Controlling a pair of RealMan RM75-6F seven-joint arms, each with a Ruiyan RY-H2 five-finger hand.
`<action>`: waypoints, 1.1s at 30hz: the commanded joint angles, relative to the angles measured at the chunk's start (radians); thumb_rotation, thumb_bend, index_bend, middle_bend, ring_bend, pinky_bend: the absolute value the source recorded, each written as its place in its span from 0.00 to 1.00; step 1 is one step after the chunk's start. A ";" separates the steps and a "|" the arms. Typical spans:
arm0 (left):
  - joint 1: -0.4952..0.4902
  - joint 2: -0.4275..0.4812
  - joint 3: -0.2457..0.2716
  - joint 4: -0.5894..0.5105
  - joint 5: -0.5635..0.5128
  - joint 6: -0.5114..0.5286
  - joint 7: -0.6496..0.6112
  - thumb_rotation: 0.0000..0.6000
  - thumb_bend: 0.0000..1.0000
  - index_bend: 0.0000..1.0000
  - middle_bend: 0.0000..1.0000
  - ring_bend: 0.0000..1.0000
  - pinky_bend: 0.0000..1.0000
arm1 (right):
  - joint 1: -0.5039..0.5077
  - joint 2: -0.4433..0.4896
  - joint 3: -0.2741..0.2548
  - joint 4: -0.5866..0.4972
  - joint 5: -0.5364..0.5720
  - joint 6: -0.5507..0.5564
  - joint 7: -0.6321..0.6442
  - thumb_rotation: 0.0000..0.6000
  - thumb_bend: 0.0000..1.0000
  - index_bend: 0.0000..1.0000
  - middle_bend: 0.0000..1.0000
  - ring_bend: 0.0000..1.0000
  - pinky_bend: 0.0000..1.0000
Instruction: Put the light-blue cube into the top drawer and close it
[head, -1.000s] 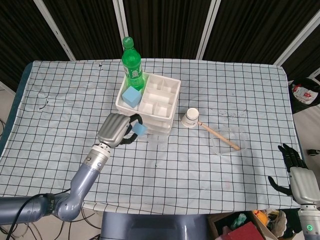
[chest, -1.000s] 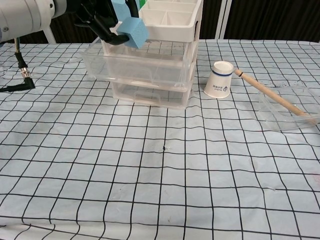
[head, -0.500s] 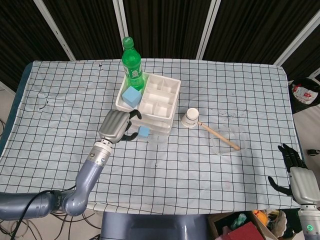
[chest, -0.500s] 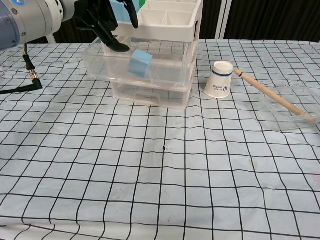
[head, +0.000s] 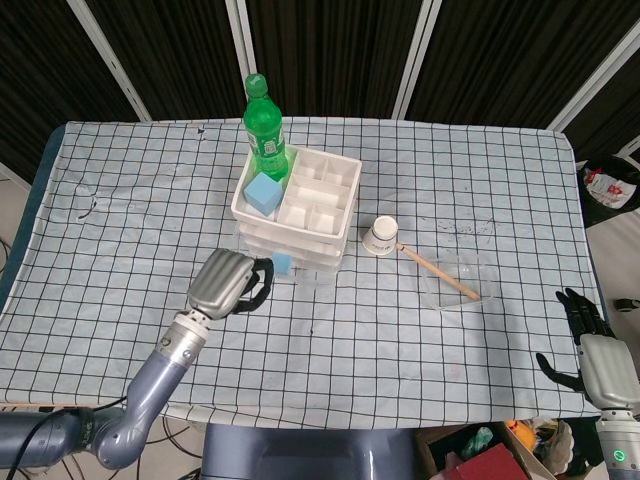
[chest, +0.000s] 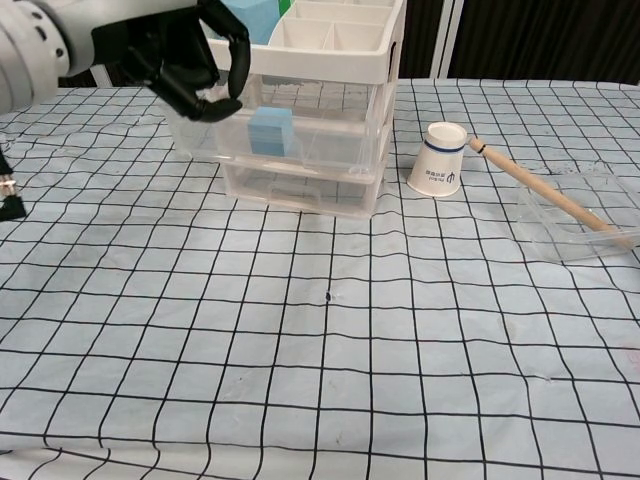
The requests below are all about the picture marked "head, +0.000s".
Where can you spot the clear plastic tray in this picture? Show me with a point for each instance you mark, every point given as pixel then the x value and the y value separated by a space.
pixel 465 285

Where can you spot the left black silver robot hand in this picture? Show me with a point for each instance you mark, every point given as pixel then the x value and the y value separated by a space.
pixel 220 280

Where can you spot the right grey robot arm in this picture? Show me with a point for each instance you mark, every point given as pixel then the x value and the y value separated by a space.
pixel 620 445

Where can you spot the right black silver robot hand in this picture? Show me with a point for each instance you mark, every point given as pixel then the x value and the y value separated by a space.
pixel 605 365

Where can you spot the cardboard box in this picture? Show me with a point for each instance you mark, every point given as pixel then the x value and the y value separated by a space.
pixel 525 457

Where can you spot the white paper cup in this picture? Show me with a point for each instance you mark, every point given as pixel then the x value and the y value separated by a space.
pixel 380 236

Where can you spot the green plastic soda bottle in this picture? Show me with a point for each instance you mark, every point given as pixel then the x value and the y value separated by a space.
pixel 265 130

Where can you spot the white partition frame post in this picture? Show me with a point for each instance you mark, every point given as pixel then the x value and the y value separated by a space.
pixel 242 45
pixel 595 75
pixel 112 60
pixel 415 60

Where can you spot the clear plastic bag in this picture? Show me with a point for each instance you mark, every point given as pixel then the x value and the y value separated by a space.
pixel 565 445

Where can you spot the blue-grey robot torso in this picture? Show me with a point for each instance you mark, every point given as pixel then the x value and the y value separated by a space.
pixel 310 452

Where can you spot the small blue foam cube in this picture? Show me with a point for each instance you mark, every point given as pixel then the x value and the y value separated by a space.
pixel 283 264

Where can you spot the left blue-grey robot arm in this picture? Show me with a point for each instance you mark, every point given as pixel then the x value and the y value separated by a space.
pixel 150 385

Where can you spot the white plastic drawer organizer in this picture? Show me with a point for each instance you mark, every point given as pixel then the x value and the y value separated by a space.
pixel 320 200

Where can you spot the checkered white tablecloth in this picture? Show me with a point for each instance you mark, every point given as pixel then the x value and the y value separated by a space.
pixel 350 350

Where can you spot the clear plastic drawer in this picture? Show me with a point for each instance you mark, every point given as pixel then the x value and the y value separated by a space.
pixel 315 272

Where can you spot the large blue foam cube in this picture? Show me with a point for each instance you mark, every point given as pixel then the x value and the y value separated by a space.
pixel 261 195

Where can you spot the wooden stick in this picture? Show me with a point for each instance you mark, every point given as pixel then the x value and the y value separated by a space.
pixel 440 272

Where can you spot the black trash bag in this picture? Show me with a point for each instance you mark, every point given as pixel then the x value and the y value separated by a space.
pixel 610 195

